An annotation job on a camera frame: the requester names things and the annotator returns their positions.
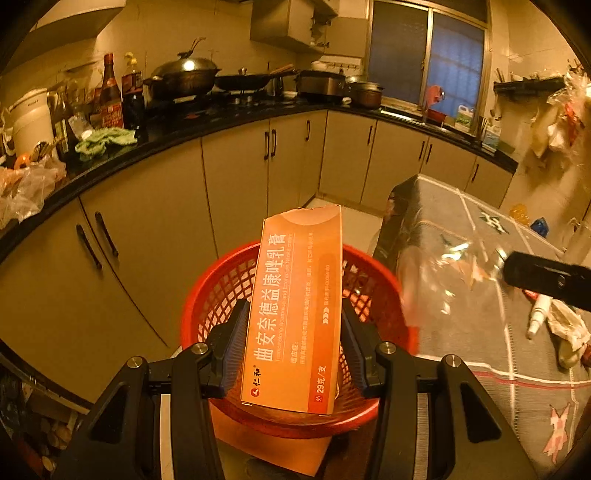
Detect black frying pan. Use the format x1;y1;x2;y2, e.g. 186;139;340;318
214;64;297;92

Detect clear plastic wrapper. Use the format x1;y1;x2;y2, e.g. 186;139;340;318
396;235;508;329

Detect base kitchen cabinets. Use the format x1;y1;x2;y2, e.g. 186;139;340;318
1;105;516;403

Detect orange medicine box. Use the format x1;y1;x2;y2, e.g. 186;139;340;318
240;205;342;415

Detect white squeeze bottle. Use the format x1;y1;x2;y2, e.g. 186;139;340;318
526;294;552;340

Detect dark soy sauce bottle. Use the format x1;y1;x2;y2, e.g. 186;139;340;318
121;52;145;131

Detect hanging plastic bags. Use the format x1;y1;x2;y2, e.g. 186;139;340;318
530;71;590;159

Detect brown cooking pot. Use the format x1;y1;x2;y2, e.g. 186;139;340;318
349;82;384;110

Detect blue plastic bag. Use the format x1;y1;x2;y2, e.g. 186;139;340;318
530;217;550;238

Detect white crumpled plastic bag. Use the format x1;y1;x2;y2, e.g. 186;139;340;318
547;299;590;369

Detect dark sauce bottle red label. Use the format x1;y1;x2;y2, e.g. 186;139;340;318
100;53;123;128

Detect green dish cloth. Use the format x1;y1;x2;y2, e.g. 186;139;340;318
75;127;138;162

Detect grey patterned tablecloth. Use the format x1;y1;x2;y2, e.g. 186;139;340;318
375;175;590;478

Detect upper wall cabinet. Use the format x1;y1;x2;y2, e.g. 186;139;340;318
250;0;339;53

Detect white detergent jug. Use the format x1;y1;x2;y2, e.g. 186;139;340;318
455;104;474;132

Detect black wall shelf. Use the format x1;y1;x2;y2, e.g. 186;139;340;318
493;77;565;99

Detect yellow round object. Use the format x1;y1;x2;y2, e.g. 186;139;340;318
509;203;531;227

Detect steel electric cooker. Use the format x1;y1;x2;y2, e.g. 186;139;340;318
297;70;346;100

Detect plastic bag on counter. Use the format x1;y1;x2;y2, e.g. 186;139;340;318
0;155;66;230

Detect range hood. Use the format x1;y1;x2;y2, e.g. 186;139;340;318
1;0;126;72

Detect kitchen window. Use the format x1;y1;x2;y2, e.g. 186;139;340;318
367;1;489;120

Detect red plastic mesh basket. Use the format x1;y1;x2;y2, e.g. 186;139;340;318
180;241;419;439

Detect lidded steel wok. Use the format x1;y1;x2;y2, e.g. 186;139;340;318
142;37;220;102

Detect white rice cooker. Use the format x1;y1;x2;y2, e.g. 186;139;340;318
3;88;54;157

